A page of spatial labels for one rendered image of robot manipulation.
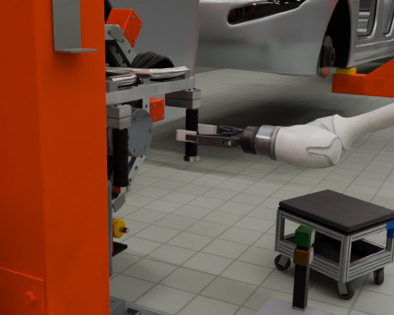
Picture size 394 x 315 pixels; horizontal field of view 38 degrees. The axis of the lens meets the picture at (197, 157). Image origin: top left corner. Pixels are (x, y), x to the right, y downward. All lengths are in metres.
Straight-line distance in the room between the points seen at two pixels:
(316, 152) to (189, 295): 1.21
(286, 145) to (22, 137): 0.74
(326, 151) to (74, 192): 0.70
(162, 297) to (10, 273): 1.50
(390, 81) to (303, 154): 3.52
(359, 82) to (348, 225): 2.70
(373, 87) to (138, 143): 3.63
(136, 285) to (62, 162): 1.67
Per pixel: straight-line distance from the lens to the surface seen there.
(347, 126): 1.56
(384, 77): 4.93
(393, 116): 1.46
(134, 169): 1.75
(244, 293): 2.49
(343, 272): 2.43
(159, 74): 1.49
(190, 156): 1.59
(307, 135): 1.43
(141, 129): 1.48
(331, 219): 2.42
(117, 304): 1.94
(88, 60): 0.94
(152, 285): 2.53
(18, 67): 0.88
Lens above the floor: 1.16
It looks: 14 degrees down
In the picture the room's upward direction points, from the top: 1 degrees clockwise
